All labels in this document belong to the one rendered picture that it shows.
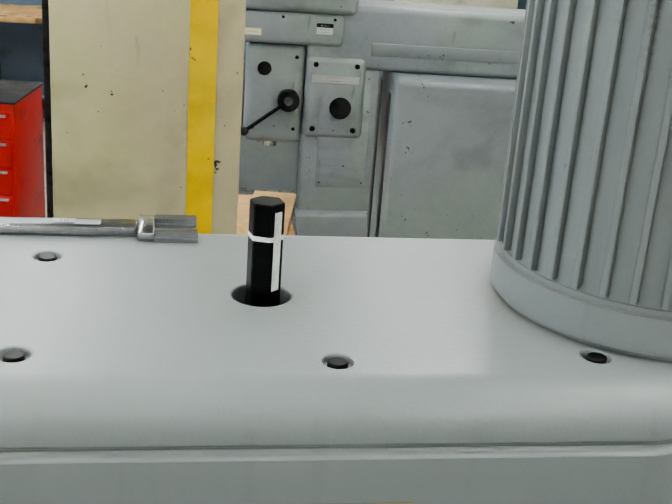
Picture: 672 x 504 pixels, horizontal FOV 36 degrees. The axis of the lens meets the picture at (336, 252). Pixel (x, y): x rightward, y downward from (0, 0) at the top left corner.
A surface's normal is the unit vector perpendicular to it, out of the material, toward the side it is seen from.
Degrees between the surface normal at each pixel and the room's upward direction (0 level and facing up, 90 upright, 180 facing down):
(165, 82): 90
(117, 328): 0
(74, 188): 90
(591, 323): 90
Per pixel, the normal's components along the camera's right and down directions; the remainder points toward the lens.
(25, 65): 0.14, 0.35
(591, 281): -0.64, 0.22
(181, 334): 0.07, -0.94
